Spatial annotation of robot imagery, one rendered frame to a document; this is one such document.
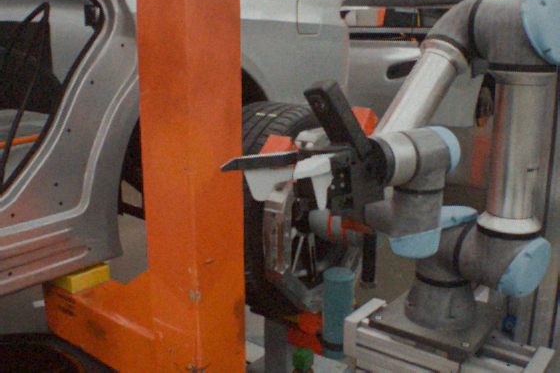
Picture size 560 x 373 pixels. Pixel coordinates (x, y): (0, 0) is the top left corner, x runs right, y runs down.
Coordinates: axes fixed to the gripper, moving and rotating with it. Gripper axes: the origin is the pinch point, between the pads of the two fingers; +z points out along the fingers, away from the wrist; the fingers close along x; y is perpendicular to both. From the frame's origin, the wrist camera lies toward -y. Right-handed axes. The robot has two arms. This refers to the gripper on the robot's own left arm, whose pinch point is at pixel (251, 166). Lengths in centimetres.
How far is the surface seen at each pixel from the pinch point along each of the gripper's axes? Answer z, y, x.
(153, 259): -14, 26, 65
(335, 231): -71, 31, 67
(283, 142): -52, 4, 64
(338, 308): -64, 51, 60
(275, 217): -52, 24, 69
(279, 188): -54, 16, 69
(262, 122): -58, -1, 80
